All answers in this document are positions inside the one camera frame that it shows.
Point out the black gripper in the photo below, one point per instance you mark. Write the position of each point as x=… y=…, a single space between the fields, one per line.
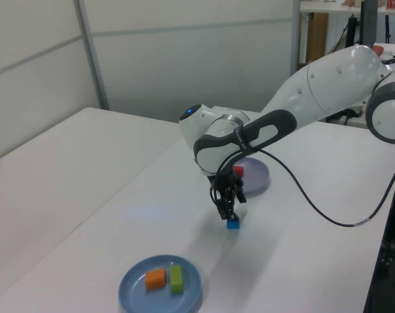
x=228 y=184

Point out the blue block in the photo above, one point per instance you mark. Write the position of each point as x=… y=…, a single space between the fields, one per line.
x=233 y=225

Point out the red cylinder block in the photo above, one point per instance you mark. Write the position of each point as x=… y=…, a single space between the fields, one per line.
x=239 y=170

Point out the green block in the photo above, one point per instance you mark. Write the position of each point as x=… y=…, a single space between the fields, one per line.
x=176 y=280

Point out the orange block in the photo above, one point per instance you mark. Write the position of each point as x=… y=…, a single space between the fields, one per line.
x=155 y=279

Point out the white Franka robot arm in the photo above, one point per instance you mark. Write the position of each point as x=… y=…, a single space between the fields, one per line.
x=331 y=84

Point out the lilac plate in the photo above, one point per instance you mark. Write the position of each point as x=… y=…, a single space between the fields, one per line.
x=256 y=176

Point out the blue plate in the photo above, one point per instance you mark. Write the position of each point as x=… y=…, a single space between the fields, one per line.
x=135 y=293

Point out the wooden cabinet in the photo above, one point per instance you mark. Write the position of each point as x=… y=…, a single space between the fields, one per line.
x=314 y=39

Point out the black monitor stand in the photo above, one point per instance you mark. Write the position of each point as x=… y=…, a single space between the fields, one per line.
x=351 y=32

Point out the orange bowl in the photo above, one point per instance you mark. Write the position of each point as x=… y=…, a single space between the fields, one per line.
x=377 y=49

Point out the dark computer monitor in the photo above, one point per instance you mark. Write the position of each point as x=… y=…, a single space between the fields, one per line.
x=368 y=23

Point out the black table frame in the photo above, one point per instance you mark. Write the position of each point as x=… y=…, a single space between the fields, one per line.
x=389 y=277

